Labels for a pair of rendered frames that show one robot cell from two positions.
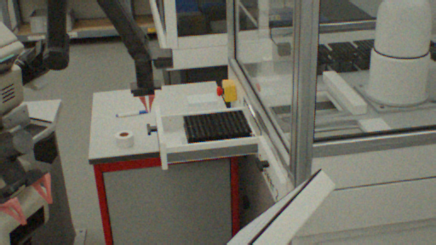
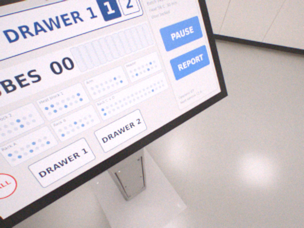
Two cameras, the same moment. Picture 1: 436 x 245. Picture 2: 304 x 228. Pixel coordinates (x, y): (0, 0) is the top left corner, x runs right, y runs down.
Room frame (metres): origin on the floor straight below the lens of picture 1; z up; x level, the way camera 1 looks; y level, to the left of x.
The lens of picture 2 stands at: (1.02, 0.17, 1.29)
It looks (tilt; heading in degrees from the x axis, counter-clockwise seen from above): 55 degrees down; 199
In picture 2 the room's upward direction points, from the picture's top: 1 degrees clockwise
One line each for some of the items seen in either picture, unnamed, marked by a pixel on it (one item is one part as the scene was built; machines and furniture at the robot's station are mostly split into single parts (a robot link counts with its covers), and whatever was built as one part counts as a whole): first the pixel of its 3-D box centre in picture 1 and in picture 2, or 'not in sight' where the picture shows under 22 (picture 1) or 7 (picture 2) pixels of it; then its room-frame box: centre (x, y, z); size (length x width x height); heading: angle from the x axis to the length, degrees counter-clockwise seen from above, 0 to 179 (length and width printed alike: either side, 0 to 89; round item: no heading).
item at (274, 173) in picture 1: (271, 172); not in sight; (1.50, -0.17, 0.87); 0.29 x 0.02 x 0.11; 8
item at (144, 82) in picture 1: (145, 79); not in sight; (1.73, 0.22, 1.11); 0.10 x 0.07 x 0.07; 98
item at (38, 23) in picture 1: (53, 19); not in sight; (5.58, 1.60, 0.22); 0.40 x 0.30 x 0.17; 94
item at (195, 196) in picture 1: (166, 189); not in sight; (2.17, 0.23, 0.38); 0.62 x 0.58 x 0.76; 8
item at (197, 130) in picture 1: (216, 131); not in sight; (1.79, -0.01, 0.87); 0.22 x 0.18 x 0.06; 98
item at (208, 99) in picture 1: (201, 99); not in sight; (2.29, 0.05, 0.77); 0.13 x 0.09 x 0.02; 99
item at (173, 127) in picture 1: (219, 132); not in sight; (1.79, -0.01, 0.86); 0.40 x 0.26 x 0.06; 98
